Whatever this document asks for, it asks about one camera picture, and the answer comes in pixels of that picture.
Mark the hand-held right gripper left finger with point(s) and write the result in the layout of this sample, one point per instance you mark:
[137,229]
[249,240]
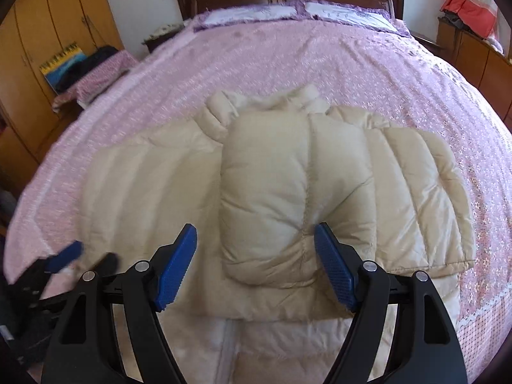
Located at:
[176,264]

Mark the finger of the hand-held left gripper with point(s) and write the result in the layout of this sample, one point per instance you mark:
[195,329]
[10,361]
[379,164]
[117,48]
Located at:
[64,258]
[107,264]

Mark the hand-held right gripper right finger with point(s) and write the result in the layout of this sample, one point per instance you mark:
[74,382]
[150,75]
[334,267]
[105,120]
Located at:
[334,264]

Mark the beige puffer jacket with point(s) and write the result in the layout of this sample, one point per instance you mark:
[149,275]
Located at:
[264,192]

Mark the dark folded clothes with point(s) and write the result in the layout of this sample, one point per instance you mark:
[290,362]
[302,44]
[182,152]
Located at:
[448,19]

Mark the blue framed painting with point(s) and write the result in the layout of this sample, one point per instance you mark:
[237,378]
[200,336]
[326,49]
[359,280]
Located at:
[54,68]

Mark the pink floral chair cover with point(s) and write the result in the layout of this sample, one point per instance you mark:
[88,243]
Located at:
[108,70]

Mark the pink floral bedspread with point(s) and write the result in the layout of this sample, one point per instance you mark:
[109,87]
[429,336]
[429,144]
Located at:
[280,56]

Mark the dark wooden nightstand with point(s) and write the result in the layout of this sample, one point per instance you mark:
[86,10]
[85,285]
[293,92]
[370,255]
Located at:
[158,42]

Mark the white lace doily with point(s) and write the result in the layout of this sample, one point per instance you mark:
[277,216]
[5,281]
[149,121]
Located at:
[166,30]

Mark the yellow wooden wardrobe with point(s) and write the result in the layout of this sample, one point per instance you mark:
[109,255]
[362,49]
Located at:
[36,20]

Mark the white purple frilled pillow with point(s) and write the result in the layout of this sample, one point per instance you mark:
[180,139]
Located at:
[248,16]
[356,16]

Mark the brown wooden dresser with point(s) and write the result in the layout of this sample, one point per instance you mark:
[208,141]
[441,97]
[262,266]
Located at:
[472,56]

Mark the cream and coral curtain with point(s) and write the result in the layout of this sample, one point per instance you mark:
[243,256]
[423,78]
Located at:
[468,8]

